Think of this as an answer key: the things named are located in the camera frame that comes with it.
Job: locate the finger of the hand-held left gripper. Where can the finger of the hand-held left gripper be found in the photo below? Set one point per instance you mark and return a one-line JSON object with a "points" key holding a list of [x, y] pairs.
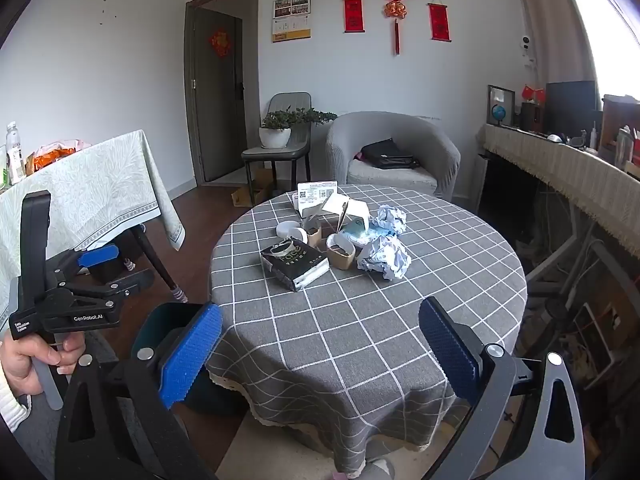
{"points": [[97, 257], [125, 287]]}

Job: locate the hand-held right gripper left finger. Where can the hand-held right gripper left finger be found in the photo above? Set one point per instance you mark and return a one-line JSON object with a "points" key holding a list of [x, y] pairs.
{"points": [[192, 355]]}

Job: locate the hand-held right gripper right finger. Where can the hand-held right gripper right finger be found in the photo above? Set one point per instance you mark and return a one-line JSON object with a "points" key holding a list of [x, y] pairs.
{"points": [[450, 352]]}

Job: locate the dark green waste bin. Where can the dark green waste bin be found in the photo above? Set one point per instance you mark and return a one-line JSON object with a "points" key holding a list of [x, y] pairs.
{"points": [[165, 321]]}

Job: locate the white tape roll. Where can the white tape roll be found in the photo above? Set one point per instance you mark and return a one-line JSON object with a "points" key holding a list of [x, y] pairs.
{"points": [[291, 231]]}

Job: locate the white paper box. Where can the white paper box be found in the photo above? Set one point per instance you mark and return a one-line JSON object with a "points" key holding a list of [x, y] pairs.
{"points": [[356, 211]]}

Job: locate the narrow cardboard roll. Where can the narrow cardboard roll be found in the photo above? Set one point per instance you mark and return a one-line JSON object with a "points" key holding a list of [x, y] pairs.
{"points": [[314, 236]]}

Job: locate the person's left forearm white sleeve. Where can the person's left forearm white sleeve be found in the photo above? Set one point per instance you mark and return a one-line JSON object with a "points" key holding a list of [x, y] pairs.
{"points": [[10, 405]]}

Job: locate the person's left hand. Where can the person's left hand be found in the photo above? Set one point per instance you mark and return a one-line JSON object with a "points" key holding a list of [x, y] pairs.
{"points": [[27, 360]]}

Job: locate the black table leg striped sock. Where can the black table leg striped sock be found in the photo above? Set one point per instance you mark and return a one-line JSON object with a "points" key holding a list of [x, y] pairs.
{"points": [[157, 260]]}

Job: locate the table with pale patterned cloth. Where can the table with pale patterned cloth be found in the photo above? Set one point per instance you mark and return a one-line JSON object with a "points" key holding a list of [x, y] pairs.
{"points": [[90, 190]]}

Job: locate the beige rug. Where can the beige rug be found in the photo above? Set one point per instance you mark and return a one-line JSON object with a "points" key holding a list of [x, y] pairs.
{"points": [[240, 432]]}

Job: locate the round table grey checked tablecloth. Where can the round table grey checked tablecloth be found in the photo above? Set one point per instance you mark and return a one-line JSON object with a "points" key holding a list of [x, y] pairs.
{"points": [[360, 330]]}

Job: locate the orange snack packets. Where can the orange snack packets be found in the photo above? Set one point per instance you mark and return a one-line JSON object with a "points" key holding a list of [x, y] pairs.
{"points": [[52, 156]]}

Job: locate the crumpled white paper ball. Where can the crumpled white paper ball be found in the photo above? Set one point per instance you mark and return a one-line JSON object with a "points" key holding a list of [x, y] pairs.
{"points": [[391, 218], [384, 257]]}

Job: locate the clear plastic bottle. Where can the clear plastic bottle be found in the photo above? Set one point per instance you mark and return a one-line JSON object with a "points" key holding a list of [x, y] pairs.
{"points": [[14, 155]]}

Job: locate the black cardboard box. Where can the black cardboard box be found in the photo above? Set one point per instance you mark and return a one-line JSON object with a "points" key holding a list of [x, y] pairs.
{"points": [[297, 266]]}

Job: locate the person's foot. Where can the person's foot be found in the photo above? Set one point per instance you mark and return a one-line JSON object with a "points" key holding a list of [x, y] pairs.
{"points": [[372, 471]]}

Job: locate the light blue packet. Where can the light blue packet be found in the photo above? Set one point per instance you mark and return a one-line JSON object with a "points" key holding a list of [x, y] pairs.
{"points": [[357, 234]]}

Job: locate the grey door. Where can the grey door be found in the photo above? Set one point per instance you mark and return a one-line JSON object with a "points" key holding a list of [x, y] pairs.
{"points": [[220, 110]]}

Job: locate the grey armchair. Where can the grey armchair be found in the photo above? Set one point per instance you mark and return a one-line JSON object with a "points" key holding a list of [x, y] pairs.
{"points": [[400, 160]]}

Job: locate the black bag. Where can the black bag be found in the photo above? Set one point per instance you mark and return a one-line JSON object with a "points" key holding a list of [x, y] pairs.
{"points": [[387, 154]]}

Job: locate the potted plant white pot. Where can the potted plant white pot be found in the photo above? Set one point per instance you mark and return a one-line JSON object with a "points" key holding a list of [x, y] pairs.
{"points": [[275, 135]]}

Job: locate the cabinet with beige lace cloth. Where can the cabinet with beige lace cloth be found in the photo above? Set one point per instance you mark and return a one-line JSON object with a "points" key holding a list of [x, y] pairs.
{"points": [[565, 170]]}

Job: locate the grey dining chair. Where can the grey dining chair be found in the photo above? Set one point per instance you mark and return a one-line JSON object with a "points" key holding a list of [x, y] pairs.
{"points": [[287, 110]]}

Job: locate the small blue globe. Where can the small blue globe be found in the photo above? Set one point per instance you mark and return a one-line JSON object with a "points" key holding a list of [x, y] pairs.
{"points": [[497, 111]]}

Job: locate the red door decoration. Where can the red door decoration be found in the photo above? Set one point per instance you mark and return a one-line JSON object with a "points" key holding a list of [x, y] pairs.
{"points": [[221, 43]]}

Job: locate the small red flags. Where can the small red flags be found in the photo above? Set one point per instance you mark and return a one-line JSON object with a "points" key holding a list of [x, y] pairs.
{"points": [[532, 92]]}

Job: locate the black monitor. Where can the black monitor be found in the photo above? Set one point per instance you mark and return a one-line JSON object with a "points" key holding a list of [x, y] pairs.
{"points": [[570, 107]]}

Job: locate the window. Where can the window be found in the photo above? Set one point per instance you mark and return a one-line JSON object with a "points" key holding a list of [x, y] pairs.
{"points": [[610, 15]]}

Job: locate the dark picture frame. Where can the dark picture frame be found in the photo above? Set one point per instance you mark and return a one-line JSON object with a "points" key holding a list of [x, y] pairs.
{"points": [[509, 100]]}

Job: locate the wall calendar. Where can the wall calendar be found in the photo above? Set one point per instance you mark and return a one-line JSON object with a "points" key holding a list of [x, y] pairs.
{"points": [[291, 17]]}

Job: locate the white security camera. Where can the white security camera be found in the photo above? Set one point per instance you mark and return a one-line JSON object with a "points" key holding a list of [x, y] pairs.
{"points": [[526, 46]]}

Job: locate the red wall scroll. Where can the red wall scroll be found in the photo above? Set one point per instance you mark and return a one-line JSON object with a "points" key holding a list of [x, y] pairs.
{"points": [[352, 14], [439, 22]]}

